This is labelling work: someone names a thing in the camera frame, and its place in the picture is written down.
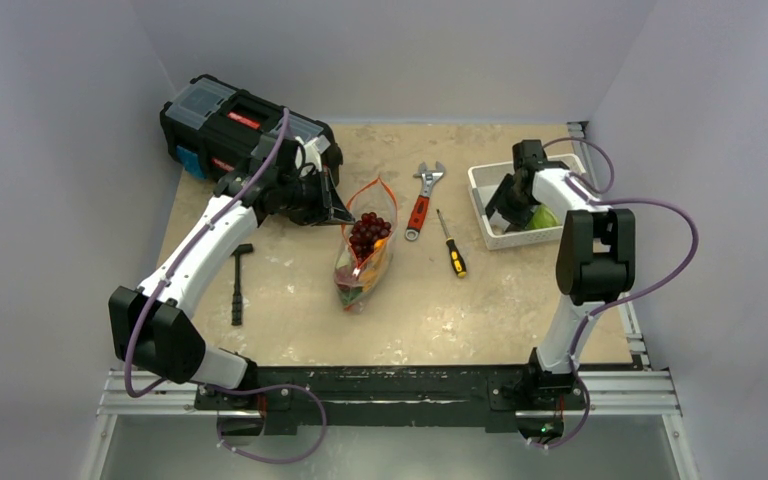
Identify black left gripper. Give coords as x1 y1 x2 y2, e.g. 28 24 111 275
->
278 165 355 227

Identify purple toy grapes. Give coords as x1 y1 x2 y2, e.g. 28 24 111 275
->
348 211 392 262

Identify white plastic basket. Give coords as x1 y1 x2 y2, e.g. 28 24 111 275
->
467 154 606 251

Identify clear zip top bag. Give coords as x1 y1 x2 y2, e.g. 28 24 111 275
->
333 178 399 313

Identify orange toy pepper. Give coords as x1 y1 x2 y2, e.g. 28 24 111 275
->
357 239 392 289

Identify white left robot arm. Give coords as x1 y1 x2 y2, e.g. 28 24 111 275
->
108 130 354 409

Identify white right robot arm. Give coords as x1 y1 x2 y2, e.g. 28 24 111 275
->
484 139 636 407

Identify green toy cabbage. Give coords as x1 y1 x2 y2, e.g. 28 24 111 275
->
527 205 561 230

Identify yellow black screwdriver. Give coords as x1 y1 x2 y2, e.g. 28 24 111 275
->
436 209 467 278

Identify black hammer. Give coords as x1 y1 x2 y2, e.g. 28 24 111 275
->
231 243 254 327

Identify black plastic toolbox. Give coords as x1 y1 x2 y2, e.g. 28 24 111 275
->
159 74 343 186

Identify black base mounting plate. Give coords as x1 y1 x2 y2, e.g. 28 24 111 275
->
194 364 588 440

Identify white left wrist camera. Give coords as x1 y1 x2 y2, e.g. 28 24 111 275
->
294 135 332 172

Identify red handled adjustable wrench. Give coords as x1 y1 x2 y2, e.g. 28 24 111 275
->
405 161 446 242

